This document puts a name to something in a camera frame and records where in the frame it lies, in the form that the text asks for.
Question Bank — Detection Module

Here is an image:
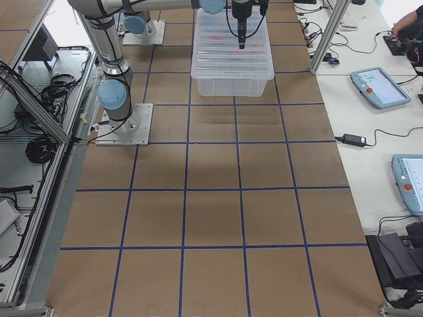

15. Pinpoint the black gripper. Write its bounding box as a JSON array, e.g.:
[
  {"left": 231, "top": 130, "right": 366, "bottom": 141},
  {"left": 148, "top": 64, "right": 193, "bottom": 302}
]
[{"left": 231, "top": 0, "right": 252, "bottom": 50}]

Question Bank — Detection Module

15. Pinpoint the clear plastic box lid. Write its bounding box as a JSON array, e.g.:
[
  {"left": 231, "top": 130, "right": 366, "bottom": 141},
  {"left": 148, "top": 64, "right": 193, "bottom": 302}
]
[{"left": 191, "top": 7, "right": 274, "bottom": 80}]

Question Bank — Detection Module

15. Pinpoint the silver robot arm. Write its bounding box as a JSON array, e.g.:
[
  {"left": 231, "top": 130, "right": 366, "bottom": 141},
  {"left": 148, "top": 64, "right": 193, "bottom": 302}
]
[
  {"left": 124, "top": 12, "right": 156, "bottom": 38},
  {"left": 69, "top": 1, "right": 228, "bottom": 135}
]

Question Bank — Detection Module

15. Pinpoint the clear plastic storage box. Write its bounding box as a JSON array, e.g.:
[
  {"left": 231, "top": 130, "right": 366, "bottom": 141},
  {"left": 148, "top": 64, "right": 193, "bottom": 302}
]
[{"left": 197, "top": 79, "right": 267, "bottom": 97}]

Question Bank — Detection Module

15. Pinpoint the blue teach pendant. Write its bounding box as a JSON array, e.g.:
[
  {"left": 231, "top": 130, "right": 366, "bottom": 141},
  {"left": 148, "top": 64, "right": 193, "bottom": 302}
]
[
  {"left": 391, "top": 155, "right": 422, "bottom": 216},
  {"left": 350, "top": 67, "right": 411, "bottom": 109}
]

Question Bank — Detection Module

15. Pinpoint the black power adapter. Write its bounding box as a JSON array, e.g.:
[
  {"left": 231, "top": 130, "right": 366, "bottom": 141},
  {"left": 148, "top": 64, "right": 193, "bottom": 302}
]
[{"left": 335, "top": 133, "right": 367, "bottom": 147}]

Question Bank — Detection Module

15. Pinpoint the black laptop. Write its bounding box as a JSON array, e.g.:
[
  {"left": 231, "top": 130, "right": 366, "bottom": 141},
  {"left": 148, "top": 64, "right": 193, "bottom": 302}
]
[{"left": 365, "top": 232, "right": 422, "bottom": 290}]

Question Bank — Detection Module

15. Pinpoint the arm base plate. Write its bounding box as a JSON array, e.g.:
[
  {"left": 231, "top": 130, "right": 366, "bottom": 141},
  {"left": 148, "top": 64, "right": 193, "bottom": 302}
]
[
  {"left": 95, "top": 104, "right": 153, "bottom": 146},
  {"left": 123, "top": 17, "right": 166, "bottom": 46}
]

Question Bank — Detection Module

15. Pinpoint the aluminium frame post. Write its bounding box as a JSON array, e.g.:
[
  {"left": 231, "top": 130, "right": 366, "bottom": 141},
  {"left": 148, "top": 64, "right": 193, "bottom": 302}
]
[{"left": 309, "top": 0, "right": 350, "bottom": 75}]

